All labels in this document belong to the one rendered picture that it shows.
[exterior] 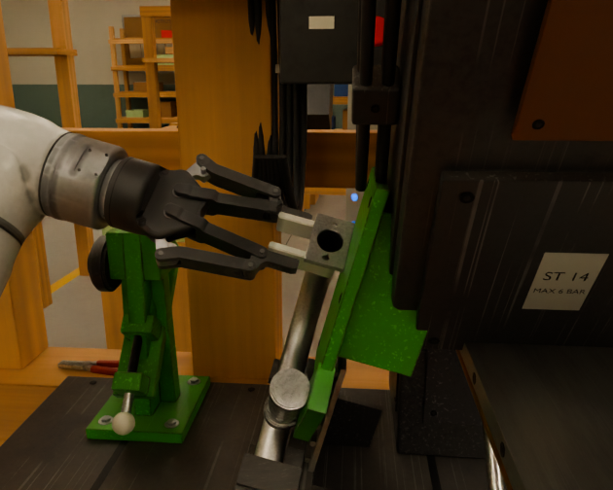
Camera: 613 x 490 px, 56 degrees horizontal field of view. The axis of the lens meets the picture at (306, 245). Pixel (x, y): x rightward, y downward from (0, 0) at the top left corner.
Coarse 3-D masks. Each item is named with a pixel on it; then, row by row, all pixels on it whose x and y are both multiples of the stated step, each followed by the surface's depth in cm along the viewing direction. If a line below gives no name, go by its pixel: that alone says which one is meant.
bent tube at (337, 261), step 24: (312, 240) 56; (336, 240) 59; (336, 264) 55; (312, 288) 63; (312, 312) 65; (288, 336) 66; (312, 336) 66; (288, 360) 64; (264, 432) 60; (288, 432) 60; (264, 456) 58
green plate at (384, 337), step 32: (384, 192) 46; (384, 224) 48; (352, 256) 50; (384, 256) 48; (352, 288) 48; (384, 288) 49; (352, 320) 50; (384, 320) 50; (320, 352) 55; (352, 352) 51; (384, 352) 51; (416, 352) 51
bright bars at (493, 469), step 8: (488, 440) 48; (488, 448) 48; (488, 456) 48; (488, 464) 47; (496, 464) 47; (488, 472) 47; (496, 472) 47; (488, 480) 47; (496, 480) 46; (488, 488) 47; (496, 488) 46
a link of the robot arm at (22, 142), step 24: (0, 120) 55; (24, 120) 56; (48, 120) 58; (0, 144) 54; (24, 144) 54; (48, 144) 55; (0, 168) 53; (24, 168) 54; (0, 192) 53; (24, 192) 55; (0, 216) 53; (24, 216) 55
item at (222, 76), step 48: (192, 0) 78; (240, 0) 78; (0, 48) 89; (192, 48) 80; (240, 48) 79; (0, 96) 89; (192, 96) 82; (240, 96) 81; (192, 144) 84; (240, 144) 83; (192, 240) 88; (192, 288) 90; (240, 288) 90; (0, 336) 96; (192, 336) 93; (240, 336) 92
